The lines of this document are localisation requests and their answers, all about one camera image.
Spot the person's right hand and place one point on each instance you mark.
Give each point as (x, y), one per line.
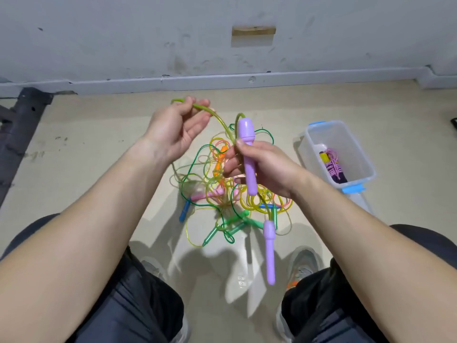
(271, 169)

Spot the person's left hand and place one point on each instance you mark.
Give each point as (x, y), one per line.
(170, 130)

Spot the clear storage box blue latches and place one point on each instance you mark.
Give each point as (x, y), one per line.
(357, 150)

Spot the person's left forearm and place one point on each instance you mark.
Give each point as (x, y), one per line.
(71, 260)

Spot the person's right forearm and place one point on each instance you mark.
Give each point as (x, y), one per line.
(385, 260)

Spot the clear plastic box lid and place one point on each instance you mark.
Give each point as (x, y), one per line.
(360, 202)

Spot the grey right shoe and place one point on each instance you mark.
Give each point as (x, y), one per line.
(303, 264)

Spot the grey shoe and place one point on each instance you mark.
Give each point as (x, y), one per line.
(153, 271)
(303, 264)

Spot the grey left shoe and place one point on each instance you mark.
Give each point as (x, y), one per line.
(153, 271)

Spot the black shorts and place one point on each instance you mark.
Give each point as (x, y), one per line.
(143, 303)

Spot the small wooden wall block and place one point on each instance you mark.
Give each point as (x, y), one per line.
(253, 30)

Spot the black metal rack frame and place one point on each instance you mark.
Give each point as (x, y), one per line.
(18, 132)

